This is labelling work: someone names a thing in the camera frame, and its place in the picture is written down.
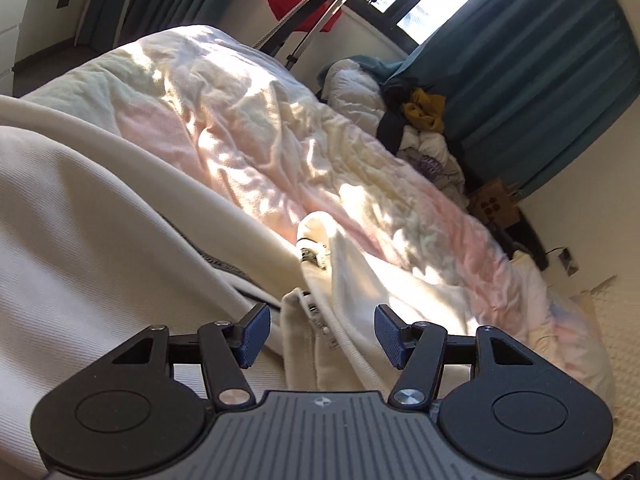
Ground cream hooded zip jacket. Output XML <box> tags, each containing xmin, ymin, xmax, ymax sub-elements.
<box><xmin>1</xmin><ymin>98</ymin><xmax>472</xmax><ymax>479</ymax></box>

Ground pile of clothes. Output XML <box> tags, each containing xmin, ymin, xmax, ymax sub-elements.
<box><xmin>321</xmin><ymin>58</ymin><xmax>469</xmax><ymax>209</ymax></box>

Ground white quilted pillow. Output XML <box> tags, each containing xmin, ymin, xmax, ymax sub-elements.
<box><xmin>575</xmin><ymin>275</ymin><xmax>639</xmax><ymax>479</ymax></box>

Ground dark round chair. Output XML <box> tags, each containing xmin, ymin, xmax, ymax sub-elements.
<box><xmin>499</xmin><ymin>208</ymin><xmax>549</xmax><ymax>271</ymax></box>

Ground brown paper bag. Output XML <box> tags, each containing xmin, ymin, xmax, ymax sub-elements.
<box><xmin>469</xmin><ymin>179</ymin><xmax>520</xmax><ymax>229</ymax></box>

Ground pastel bed blanket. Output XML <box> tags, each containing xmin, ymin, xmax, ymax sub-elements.
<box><xmin>26</xmin><ymin>26</ymin><xmax>615</xmax><ymax>402</ymax></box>

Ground mustard yellow garment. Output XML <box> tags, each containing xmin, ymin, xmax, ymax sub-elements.
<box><xmin>401</xmin><ymin>89</ymin><xmax>446</xmax><ymax>133</ymax></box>

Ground right teal curtain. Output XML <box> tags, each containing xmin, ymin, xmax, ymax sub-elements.
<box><xmin>359</xmin><ymin>0</ymin><xmax>639</xmax><ymax>197</ymax></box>

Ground white desk with drawers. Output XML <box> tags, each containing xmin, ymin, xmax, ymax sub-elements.
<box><xmin>1</xmin><ymin>0</ymin><xmax>90</xmax><ymax>96</ymax></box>

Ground red cloth on machine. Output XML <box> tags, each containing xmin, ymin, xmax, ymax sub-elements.
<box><xmin>267</xmin><ymin>0</ymin><xmax>342</xmax><ymax>35</ymax></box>

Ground folded exercise machine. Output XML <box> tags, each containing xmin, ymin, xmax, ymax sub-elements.
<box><xmin>254</xmin><ymin>0</ymin><xmax>374</xmax><ymax>70</ymax></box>

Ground wall power socket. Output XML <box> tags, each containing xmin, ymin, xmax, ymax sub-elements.
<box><xmin>558</xmin><ymin>247</ymin><xmax>579</xmax><ymax>276</ymax></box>

